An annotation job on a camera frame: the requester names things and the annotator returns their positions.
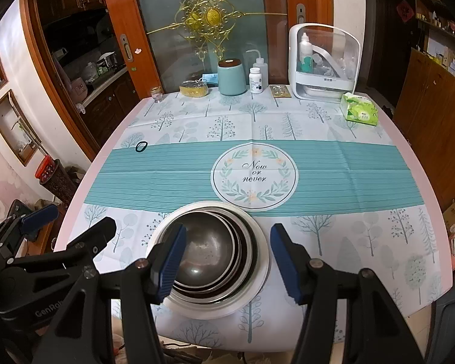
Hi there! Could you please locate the red paper door decoration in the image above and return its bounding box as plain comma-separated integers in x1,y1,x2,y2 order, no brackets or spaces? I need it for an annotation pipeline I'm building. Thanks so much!
396,1,416,25

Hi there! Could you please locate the translucent wash bottle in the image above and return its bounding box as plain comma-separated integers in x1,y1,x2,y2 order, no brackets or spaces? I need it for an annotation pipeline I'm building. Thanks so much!
245,49,269,92

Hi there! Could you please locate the wooden shelf with boxes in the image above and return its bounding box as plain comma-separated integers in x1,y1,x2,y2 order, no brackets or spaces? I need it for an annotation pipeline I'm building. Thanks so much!
411,0,455,78

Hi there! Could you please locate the white storage box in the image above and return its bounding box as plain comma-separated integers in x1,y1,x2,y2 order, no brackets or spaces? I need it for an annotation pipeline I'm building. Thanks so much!
288,23,361,102

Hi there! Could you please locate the wooden framed glass door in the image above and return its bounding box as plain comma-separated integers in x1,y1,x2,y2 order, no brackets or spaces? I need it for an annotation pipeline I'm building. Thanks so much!
99,0,334,99

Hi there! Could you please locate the yellow round container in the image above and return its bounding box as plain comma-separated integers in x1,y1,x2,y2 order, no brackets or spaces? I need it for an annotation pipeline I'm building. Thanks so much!
179,80,209,97

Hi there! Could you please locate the white dropper bottle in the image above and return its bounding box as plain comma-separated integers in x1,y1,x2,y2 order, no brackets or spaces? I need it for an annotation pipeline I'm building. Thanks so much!
299,33,312,59

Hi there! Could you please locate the large steel bowl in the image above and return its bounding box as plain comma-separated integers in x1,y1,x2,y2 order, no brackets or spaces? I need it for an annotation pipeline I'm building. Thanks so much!
167,211,251,298

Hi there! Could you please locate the gold door ornament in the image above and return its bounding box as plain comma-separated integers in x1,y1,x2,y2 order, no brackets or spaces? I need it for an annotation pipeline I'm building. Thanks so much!
148,0,289,61

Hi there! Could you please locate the dark woven basket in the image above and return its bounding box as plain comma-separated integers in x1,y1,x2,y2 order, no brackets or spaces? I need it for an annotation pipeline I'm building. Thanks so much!
40,161,78,205

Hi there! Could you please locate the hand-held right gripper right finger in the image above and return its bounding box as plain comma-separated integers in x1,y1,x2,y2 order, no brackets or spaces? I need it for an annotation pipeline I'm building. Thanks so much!
270,223,427,364

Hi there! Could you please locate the green tissue pack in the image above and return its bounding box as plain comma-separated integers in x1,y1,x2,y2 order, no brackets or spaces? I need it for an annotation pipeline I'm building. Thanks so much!
340,92,379,126

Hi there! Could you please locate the teal canister with wooden lid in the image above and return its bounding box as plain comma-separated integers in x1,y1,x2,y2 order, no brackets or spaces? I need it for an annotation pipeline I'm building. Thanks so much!
217,59,248,96

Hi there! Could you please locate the dark wooden kitchen cabinet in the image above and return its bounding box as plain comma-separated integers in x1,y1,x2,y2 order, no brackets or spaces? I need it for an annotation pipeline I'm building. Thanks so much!
76,64,141,148

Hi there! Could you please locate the white pill bottle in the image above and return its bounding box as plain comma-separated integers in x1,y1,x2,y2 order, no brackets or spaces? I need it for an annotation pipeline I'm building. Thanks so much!
249,67,263,95

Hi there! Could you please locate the white plate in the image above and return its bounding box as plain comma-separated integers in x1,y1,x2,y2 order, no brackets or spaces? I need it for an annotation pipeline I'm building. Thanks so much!
149,201,271,318

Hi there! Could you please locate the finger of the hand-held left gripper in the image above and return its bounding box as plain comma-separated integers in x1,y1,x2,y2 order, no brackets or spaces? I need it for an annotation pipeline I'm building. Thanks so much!
0,204,59,251
8,217,117,274

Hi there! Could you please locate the red container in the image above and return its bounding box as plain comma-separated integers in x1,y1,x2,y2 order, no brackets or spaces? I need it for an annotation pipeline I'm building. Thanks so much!
35,155,59,183

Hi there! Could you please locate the dark grey chair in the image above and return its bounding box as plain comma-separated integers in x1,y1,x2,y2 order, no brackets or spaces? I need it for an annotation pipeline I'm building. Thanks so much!
434,282,455,364

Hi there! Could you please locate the small steel bowl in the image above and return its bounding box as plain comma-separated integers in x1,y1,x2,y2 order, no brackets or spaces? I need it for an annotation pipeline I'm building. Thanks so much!
166,213,236,287

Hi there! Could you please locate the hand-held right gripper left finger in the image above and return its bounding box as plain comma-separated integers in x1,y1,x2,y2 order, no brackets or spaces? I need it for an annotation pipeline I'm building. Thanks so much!
32,223,187,364

